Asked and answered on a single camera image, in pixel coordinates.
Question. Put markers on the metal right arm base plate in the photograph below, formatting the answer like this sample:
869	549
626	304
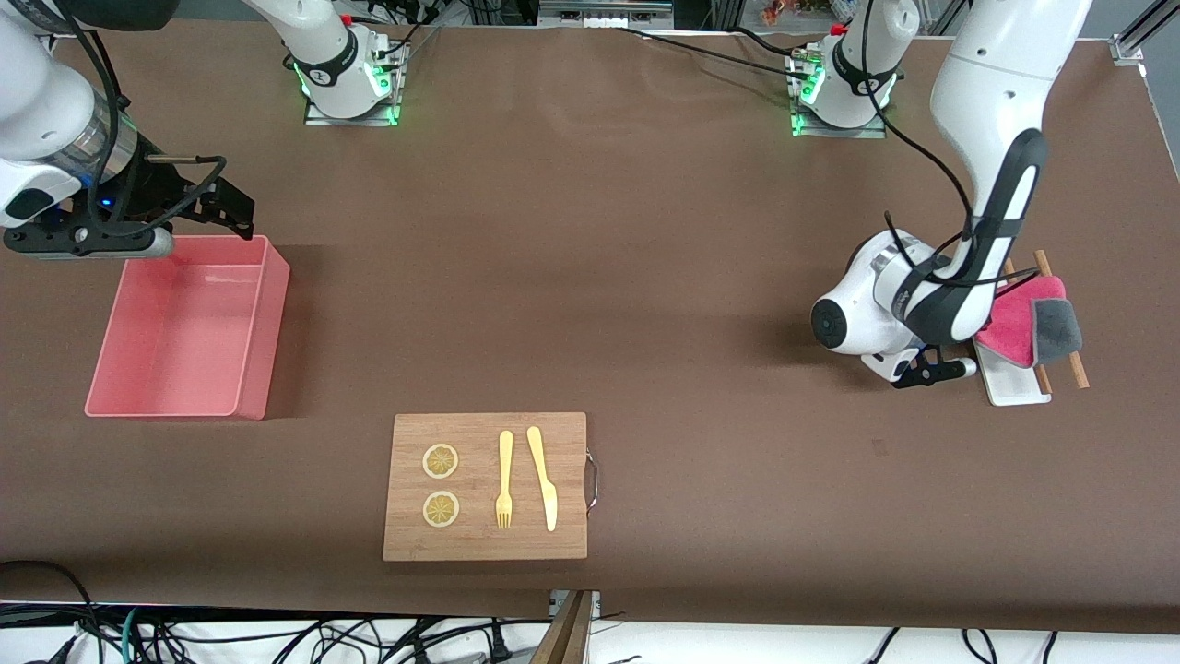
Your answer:
355	118

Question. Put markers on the yellow plastic fork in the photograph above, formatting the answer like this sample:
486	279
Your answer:
505	461

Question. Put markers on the red and grey cloth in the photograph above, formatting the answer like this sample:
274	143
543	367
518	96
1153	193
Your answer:
1014	327

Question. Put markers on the wooden cutting board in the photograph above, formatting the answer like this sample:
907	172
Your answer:
484	544

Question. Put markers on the black power plug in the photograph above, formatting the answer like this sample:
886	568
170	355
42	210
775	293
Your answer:
500	646

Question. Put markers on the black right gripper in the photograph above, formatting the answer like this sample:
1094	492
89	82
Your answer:
159	187

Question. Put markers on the white rectangular tray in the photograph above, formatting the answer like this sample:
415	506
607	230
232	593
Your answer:
1014	385

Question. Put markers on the lemon slice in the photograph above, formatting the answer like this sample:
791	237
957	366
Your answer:
441	510
441	461

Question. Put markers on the wooden plank piece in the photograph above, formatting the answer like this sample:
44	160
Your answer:
562	641

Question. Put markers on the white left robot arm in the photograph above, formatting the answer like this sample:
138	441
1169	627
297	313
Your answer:
996	92

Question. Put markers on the pink plastic bin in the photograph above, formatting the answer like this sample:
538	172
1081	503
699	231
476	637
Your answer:
184	332

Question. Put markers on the yellow plastic knife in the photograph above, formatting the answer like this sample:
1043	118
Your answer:
544	480

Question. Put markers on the grey electronics box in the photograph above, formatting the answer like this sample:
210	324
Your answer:
604	14

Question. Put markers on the aluminium frame profile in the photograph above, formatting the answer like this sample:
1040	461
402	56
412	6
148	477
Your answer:
1138	32

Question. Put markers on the small metal bracket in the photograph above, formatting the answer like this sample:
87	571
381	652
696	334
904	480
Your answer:
595	601

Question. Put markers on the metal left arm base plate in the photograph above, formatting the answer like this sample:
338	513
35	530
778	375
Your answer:
839	132

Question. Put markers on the brown table cover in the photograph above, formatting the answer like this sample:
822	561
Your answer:
645	323

